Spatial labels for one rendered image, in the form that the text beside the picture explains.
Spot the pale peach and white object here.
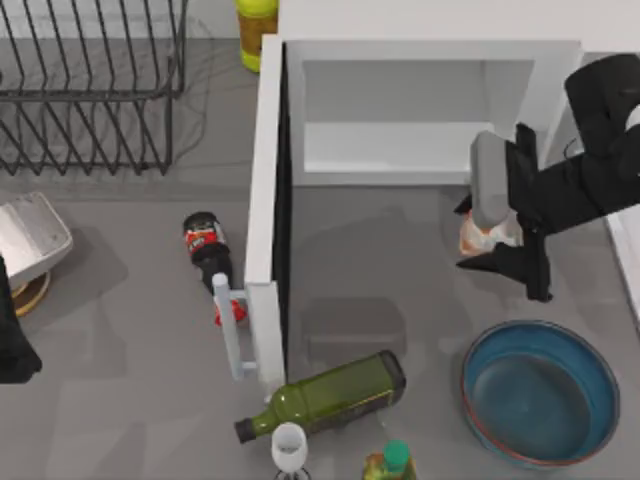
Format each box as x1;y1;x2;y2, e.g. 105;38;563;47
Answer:
459;208;524;259

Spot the pale grey rounded box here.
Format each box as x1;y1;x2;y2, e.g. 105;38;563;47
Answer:
469;130;512;229

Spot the white open cabinet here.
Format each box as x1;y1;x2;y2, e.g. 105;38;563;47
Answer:
280;39;584;188

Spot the blue bowl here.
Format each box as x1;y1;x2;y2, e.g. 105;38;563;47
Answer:
460;319;622;471

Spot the white cabinet door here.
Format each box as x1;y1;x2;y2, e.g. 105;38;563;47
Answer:
244;34;293;397

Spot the green glass bottle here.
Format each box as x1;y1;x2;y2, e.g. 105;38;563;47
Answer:
234;349;408;446

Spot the yellow bottle with green cap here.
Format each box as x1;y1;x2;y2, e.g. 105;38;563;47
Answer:
362;439;418;480

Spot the black bottle with red label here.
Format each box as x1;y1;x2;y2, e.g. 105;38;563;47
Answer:
181;211;250;328

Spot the clear wine glass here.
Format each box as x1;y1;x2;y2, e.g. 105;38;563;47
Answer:
270;422;313;480

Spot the pale grey door handle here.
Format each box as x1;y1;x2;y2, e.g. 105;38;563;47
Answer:
211;272;259;383

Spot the black wire dish rack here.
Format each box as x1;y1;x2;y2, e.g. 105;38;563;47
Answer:
0;0;190;177

